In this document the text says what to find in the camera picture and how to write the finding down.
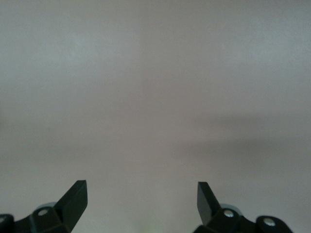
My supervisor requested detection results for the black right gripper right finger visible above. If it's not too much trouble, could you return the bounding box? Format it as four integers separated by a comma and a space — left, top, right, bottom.
194, 181, 292, 233

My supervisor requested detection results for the brown table cover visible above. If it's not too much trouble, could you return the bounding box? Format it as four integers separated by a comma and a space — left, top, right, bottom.
0, 0, 311, 233

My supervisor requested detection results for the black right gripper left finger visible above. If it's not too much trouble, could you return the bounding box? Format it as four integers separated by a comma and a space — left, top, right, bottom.
0, 180, 87, 233

